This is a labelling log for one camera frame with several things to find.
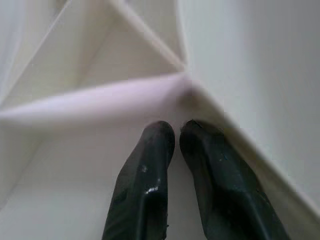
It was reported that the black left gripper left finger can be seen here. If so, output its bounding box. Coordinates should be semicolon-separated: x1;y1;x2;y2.
101;120;176;240

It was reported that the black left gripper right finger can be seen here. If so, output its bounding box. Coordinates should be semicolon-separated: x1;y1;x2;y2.
179;119;292;240

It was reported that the white plastic table top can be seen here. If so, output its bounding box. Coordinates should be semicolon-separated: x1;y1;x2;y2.
0;0;320;240

